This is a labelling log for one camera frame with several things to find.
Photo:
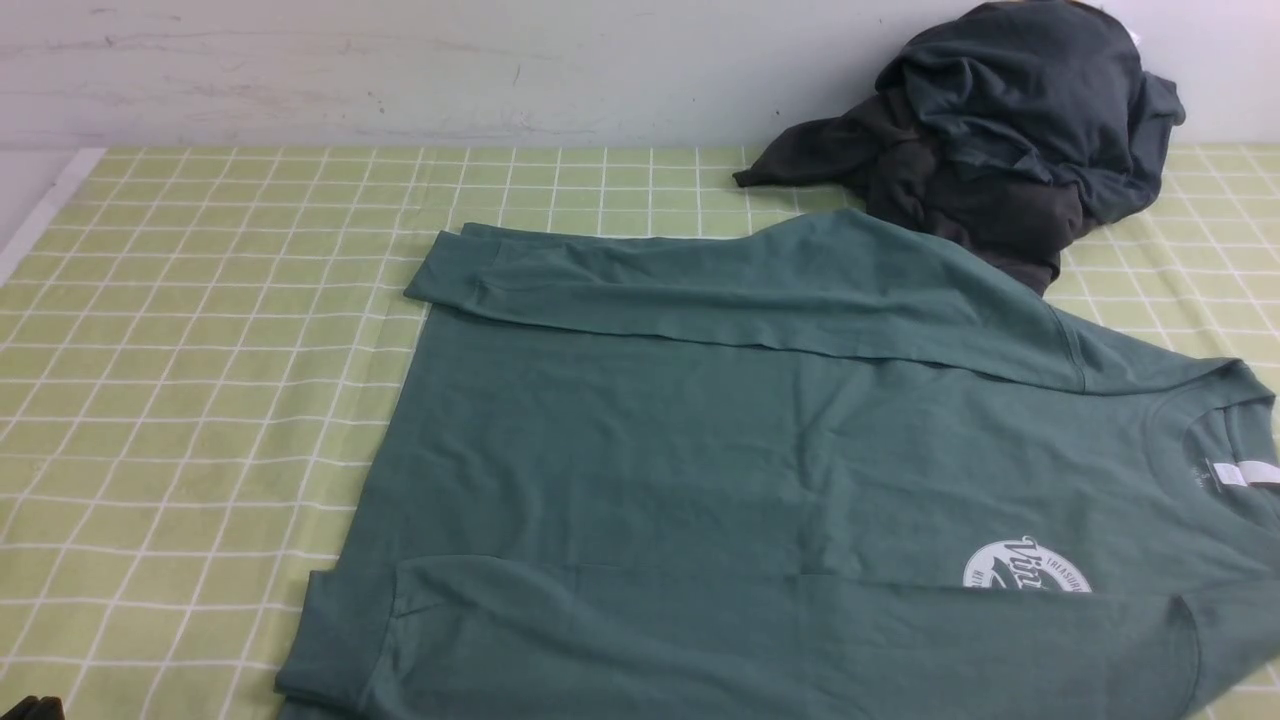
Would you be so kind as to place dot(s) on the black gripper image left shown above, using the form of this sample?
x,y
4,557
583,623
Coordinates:
x,y
30,708

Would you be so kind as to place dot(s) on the green long sleeve shirt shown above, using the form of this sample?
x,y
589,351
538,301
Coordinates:
x,y
831,470

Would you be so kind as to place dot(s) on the green checkered tablecloth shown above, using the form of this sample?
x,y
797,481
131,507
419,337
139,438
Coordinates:
x,y
201,349

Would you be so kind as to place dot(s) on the dark grey crumpled garment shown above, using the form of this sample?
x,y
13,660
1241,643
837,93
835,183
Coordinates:
x,y
887,159

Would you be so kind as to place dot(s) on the dark teal crumpled garment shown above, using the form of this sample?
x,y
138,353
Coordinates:
x,y
1051,91

